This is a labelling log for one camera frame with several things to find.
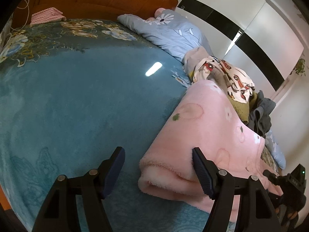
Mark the white red car print garment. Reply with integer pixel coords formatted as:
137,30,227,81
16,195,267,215
189,55,255,104

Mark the dark grey sweatshirt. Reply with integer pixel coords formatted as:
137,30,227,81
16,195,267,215
247,90,276,137

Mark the pink fleece garment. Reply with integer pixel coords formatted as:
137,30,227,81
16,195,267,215
138,80,282,212

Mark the white black wardrobe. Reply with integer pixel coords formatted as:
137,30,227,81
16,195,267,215
177,0,304,97

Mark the light blue daisy quilt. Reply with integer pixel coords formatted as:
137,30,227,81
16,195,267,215
117,9,213,62

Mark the olive knitted garment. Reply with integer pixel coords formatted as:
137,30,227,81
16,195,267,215
228,91,258,125

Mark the grey white fleece garment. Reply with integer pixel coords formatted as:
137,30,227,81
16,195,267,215
183,46,230,95

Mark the pink knitted cloth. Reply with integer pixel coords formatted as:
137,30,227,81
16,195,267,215
30,7,66,25

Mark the white cable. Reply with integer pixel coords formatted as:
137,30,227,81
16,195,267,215
8,0,31,33

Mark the teal floral bed blanket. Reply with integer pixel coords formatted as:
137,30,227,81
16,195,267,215
1,19,210,231

